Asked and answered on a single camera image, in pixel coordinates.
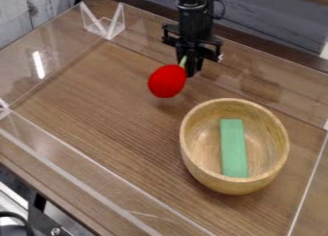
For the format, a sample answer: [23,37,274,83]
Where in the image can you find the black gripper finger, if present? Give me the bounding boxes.
[176,47,191,76]
[191,50,204,76]

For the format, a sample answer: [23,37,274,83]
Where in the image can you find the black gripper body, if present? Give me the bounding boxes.
[163,1,223,62]

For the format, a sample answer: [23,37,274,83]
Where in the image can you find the red felt radish toy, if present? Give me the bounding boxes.
[148,57,187,98]

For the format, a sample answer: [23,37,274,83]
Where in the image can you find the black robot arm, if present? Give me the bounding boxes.
[162,0,223,78]

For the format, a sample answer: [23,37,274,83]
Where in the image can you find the wooden bowl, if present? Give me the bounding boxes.
[180,98,291,195]

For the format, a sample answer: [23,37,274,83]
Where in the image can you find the clear acrylic table barrier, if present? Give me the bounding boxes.
[0,3,328,236]

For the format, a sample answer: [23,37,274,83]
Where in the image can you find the green rectangular block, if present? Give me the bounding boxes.
[220,119,248,178]

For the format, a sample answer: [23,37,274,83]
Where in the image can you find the clear acrylic corner bracket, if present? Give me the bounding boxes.
[80,3,126,40]

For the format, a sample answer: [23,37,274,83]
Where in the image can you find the black table leg bracket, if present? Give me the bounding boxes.
[28,193,74,236]

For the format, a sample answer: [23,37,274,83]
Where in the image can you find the black cable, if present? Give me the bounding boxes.
[0,210,32,236]

